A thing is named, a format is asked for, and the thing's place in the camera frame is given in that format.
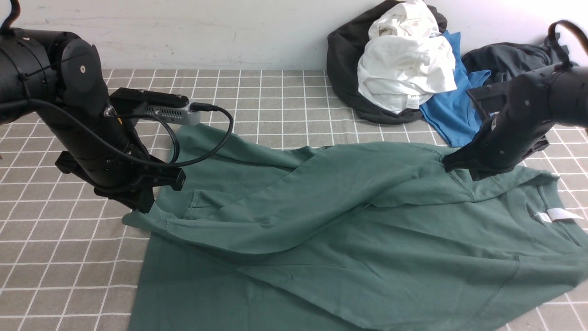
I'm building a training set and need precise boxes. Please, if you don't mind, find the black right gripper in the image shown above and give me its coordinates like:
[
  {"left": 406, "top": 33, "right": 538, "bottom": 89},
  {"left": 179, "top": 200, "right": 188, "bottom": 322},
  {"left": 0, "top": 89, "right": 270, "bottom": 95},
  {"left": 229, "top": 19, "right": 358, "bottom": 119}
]
[{"left": 442, "top": 82, "right": 554, "bottom": 181}]

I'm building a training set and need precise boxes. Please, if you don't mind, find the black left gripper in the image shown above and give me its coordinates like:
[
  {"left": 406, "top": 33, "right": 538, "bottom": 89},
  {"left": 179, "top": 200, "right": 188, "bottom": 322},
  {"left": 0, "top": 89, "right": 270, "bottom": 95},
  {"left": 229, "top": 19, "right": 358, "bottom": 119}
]
[{"left": 55, "top": 133, "right": 186, "bottom": 212}]

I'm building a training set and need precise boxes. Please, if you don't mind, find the green long-sleeve shirt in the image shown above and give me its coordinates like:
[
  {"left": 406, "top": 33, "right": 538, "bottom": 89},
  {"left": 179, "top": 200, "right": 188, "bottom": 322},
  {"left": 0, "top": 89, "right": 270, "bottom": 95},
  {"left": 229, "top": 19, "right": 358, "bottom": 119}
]
[{"left": 123, "top": 136, "right": 587, "bottom": 331}]

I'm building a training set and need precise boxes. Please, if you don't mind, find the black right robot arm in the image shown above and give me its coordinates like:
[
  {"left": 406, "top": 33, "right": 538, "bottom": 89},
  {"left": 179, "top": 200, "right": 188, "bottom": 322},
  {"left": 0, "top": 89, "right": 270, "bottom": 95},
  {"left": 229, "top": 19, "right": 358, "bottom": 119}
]
[{"left": 442, "top": 65, "right": 588, "bottom": 180}]

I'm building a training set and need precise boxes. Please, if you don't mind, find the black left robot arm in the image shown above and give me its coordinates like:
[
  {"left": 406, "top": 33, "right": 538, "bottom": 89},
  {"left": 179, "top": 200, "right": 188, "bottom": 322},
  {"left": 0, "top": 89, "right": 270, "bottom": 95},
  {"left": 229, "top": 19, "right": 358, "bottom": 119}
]
[{"left": 1, "top": 28, "right": 188, "bottom": 212}]

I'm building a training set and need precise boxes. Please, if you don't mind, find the blue t-shirt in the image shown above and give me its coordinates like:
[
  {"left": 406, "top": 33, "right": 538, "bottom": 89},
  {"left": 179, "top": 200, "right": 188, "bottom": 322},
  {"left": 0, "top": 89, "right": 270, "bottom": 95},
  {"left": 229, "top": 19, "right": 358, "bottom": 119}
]
[{"left": 420, "top": 31, "right": 491, "bottom": 147}]

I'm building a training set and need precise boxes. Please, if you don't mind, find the white crumpled shirt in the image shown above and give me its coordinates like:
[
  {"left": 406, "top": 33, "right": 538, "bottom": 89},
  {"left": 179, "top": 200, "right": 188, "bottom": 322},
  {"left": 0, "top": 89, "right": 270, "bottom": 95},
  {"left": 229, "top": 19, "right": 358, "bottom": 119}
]
[{"left": 357, "top": 0, "right": 457, "bottom": 114}]

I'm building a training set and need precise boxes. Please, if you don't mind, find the dark grey crumpled garment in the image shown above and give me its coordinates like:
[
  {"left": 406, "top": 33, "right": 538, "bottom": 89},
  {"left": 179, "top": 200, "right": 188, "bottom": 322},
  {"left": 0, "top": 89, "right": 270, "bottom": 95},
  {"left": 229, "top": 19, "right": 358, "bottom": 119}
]
[{"left": 461, "top": 38, "right": 561, "bottom": 85}]

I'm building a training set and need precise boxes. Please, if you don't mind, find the black garment in pile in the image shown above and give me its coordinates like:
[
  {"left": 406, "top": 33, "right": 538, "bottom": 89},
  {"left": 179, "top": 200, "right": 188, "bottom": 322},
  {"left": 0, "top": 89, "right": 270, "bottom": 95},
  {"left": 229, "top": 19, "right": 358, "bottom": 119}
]
[{"left": 326, "top": 0, "right": 447, "bottom": 125}]

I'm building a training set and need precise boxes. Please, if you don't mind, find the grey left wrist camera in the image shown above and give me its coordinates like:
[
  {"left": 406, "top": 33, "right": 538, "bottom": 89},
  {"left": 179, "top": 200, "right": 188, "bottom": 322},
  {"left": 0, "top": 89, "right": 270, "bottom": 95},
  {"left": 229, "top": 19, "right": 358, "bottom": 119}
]
[{"left": 109, "top": 88, "right": 200, "bottom": 126}]

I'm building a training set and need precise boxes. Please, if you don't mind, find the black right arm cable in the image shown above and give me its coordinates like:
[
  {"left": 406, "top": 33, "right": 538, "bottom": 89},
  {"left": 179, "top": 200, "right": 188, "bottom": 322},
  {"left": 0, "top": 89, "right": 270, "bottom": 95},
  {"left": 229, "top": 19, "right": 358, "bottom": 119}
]
[{"left": 547, "top": 20, "right": 588, "bottom": 69}]

